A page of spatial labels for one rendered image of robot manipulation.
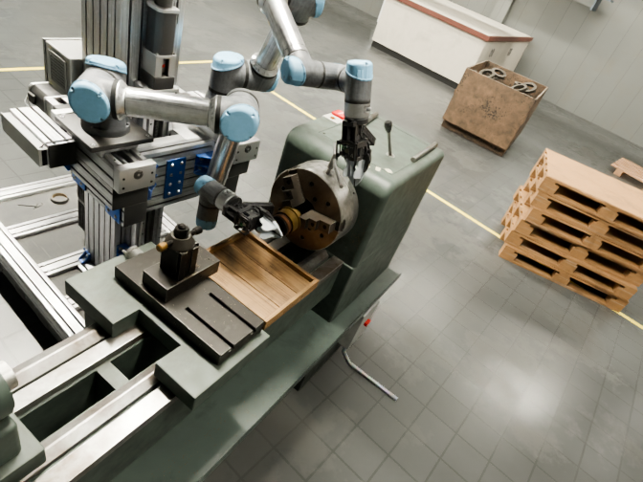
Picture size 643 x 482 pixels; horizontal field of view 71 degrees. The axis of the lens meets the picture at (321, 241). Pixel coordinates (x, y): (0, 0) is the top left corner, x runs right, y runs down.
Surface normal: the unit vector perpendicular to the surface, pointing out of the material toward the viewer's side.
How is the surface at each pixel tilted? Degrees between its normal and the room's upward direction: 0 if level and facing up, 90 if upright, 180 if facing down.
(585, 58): 90
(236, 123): 90
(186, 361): 0
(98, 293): 0
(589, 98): 90
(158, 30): 90
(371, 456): 0
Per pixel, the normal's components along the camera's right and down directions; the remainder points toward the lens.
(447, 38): -0.61, 0.32
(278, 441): 0.29, -0.76
